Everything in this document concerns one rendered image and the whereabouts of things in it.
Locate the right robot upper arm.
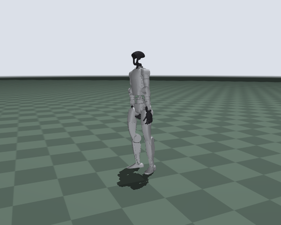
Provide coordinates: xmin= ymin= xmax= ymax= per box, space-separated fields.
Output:
xmin=128 ymin=72 xmax=133 ymax=94

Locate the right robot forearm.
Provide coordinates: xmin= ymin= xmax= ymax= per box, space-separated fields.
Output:
xmin=129 ymin=93 xmax=135 ymax=106

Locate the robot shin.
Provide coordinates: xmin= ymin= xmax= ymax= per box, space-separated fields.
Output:
xmin=145 ymin=137 xmax=155 ymax=167
xmin=131 ymin=138 xmax=141 ymax=164

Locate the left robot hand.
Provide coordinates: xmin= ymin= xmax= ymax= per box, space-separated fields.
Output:
xmin=143 ymin=106 xmax=153 ymax=124

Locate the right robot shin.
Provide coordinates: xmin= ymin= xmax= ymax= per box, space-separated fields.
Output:
xmin=131 ymin=138 xmax=141 ymax=164

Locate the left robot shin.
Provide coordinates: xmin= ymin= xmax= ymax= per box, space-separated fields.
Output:
xmin=145 ymin=137 xmax=155 ymax=167

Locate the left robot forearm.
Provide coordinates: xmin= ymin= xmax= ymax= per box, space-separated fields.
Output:
xmin=144 ymin=87 xmax=151 ymax=111

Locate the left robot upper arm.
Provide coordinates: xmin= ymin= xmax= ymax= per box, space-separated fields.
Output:
xmin=141 ymin=69 xmax=150 ymax=94

